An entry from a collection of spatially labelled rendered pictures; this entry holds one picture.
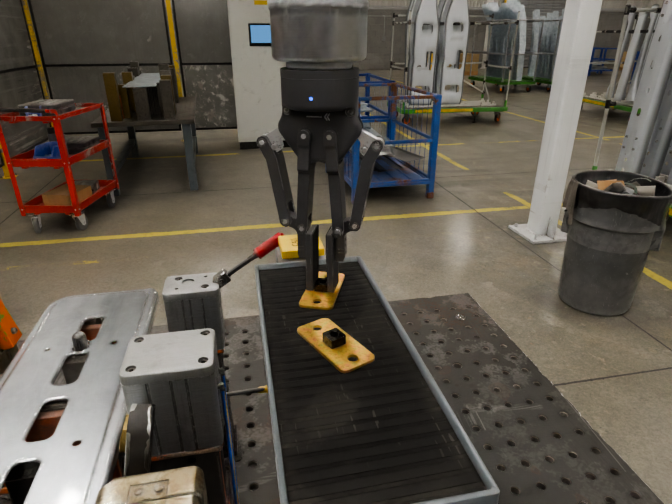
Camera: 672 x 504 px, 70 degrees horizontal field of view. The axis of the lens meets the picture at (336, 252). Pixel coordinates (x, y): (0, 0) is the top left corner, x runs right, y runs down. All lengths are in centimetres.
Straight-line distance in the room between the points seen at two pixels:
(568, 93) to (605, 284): 143
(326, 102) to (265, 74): 624
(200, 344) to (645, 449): 195
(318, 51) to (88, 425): 51
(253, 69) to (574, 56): 412
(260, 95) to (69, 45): 261
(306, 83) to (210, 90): 707
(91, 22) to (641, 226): 677
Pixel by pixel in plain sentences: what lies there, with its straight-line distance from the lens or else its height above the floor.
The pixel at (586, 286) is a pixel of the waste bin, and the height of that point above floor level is 17.
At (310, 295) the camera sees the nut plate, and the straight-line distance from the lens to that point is 55.
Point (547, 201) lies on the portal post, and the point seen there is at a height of 30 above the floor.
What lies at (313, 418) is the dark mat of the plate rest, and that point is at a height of 116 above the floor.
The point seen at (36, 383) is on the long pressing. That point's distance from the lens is 79.
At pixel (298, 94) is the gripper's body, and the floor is 138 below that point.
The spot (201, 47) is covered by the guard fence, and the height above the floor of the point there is 126.
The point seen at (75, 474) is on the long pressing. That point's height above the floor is 100.
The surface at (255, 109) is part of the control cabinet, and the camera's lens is 673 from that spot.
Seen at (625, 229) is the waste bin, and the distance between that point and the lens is 282.
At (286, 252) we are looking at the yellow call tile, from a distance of 67.
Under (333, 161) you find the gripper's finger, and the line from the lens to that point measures 49.
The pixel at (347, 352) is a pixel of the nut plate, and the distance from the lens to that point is 46.
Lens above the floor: 143
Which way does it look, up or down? 24 degrees down
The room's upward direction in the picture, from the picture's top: straight up
